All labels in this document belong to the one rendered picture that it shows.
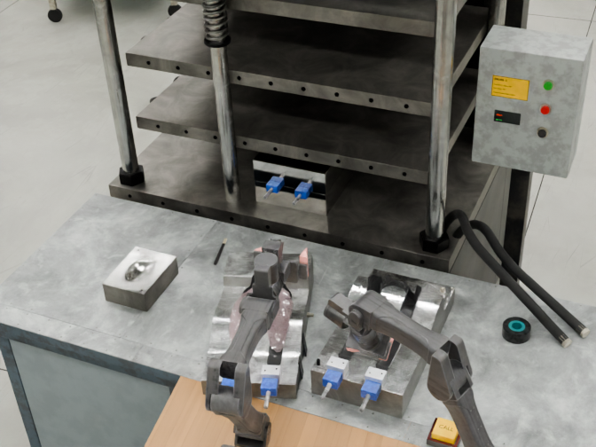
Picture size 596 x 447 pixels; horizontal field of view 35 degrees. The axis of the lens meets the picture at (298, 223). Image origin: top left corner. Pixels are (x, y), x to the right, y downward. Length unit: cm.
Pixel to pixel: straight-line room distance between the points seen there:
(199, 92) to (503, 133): 119
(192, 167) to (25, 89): 267
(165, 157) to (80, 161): 163
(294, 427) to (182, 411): 31
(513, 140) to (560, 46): 32
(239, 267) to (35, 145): 278
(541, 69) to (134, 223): 145
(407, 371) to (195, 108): 138
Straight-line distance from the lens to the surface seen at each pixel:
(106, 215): 340
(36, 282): 317
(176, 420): 263
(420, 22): 287
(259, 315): 224
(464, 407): 221
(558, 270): 439
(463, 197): 341
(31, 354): 317
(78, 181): 512
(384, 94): 298
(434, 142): 292
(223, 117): 322
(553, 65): 286
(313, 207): 330
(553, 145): 298
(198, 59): 326
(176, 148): 375
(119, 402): 309
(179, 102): 353
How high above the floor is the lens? 272
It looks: 36 degrees down
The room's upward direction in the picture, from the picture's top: 3 degrees counter-clockwise
